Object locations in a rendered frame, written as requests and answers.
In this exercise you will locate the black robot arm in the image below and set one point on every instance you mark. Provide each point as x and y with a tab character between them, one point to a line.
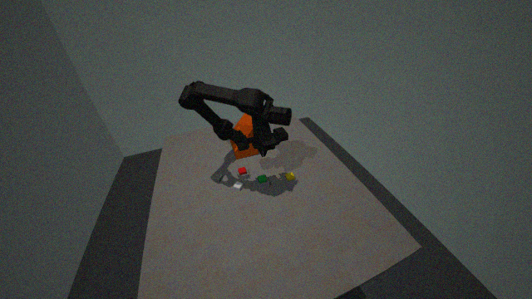
249	101

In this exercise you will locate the red button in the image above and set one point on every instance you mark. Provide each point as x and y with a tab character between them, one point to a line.
242	173

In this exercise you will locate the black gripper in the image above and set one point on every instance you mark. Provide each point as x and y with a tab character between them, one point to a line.
243	142

